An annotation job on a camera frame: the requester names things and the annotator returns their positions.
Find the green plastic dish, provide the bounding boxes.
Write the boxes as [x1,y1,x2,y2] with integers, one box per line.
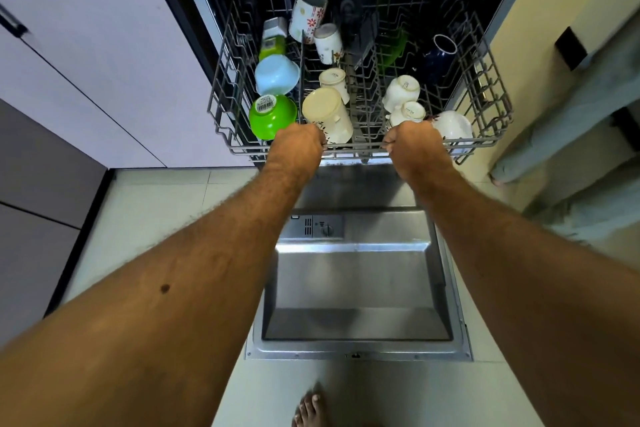
[377,29,410,73]

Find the white floral mug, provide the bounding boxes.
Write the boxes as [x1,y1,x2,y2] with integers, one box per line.
[288,0,329,44]

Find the large cream mug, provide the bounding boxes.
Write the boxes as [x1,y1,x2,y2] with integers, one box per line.
[301,87,354,144]

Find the green and white container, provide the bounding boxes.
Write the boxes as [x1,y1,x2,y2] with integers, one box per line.
[258,17,289,62]

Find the grey cabinet drawers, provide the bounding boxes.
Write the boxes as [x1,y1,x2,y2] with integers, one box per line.
[0,99,109,348]

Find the green bowl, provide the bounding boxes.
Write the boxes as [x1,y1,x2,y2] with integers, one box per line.
[248,94,298,141]

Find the person's right hand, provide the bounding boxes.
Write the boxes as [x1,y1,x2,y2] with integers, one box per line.
[381,120,459,183]

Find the person's left forearm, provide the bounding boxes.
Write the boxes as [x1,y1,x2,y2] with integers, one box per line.
[0,161,312,427]

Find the black wall socket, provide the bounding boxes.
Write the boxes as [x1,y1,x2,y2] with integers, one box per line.
[554,26,587,72]

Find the white bowl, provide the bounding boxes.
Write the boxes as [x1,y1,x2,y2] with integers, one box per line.
[431,110,475,156]

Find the person's right forearm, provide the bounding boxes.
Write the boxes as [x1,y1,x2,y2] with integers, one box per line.
[413,165,640,427]

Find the steel dishwasher door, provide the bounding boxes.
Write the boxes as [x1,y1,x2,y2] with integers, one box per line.
[245,164,474,362]

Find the white round cup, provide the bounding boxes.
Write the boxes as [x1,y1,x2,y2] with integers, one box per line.
[386,101,427,129]
[382,74,421,113]

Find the small cream cup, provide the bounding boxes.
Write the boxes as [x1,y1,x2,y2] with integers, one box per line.
[319,67,351,105]

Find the small white printed mug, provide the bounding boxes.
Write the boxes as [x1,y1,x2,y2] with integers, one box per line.
[313,23,344,65]

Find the dark blue mug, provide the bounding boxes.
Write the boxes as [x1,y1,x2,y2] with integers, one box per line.
[422,34,459,84]

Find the grey detergent dispenser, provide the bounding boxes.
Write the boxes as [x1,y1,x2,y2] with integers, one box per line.
[280,214,346,242]

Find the white cabinet door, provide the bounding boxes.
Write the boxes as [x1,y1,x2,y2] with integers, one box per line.
[0,0,253,169]

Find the grey wire dishwasher rack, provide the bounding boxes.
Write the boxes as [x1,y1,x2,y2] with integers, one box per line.
[207,0,515,166]

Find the person's bare foot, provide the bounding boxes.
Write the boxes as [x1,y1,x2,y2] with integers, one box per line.
[292,392,329,427]

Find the black cabinet handle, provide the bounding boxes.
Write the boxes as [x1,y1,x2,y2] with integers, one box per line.
[0,4,29,39]

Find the light blue bowl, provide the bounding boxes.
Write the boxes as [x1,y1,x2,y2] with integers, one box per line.
[254,55,301,96]

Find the person's left hand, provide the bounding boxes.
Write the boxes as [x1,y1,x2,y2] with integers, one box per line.
[263,122,329,178]

